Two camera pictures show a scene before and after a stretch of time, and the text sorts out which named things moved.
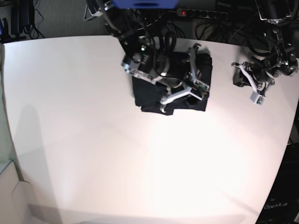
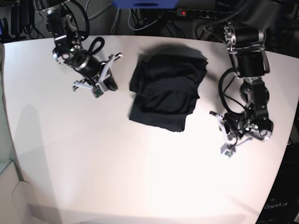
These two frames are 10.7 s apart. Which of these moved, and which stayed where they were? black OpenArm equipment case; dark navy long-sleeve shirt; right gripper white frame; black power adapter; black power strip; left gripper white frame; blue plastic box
Moved: left gripper white frame; right gripper white frame; dark navy long-sleeve shirt
Stayed: black power strip; blue plastic box; black power adapter; black OpenArm equipment case
